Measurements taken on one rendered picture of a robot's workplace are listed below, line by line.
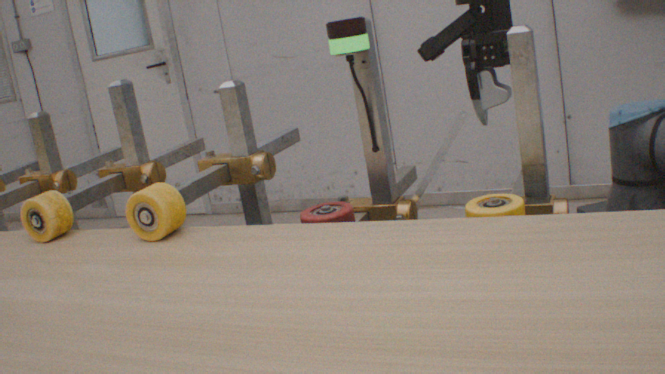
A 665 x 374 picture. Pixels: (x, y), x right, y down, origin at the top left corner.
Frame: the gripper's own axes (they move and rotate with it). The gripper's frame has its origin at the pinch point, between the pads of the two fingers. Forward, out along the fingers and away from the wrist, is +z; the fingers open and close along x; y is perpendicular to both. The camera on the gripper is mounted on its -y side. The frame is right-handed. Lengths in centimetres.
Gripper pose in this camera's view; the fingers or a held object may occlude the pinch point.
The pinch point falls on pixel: (480, 117)
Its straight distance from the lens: 112.3
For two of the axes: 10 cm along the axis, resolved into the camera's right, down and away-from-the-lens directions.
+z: 1.7, 9.5, 2.5
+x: 3.8, -3.0, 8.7
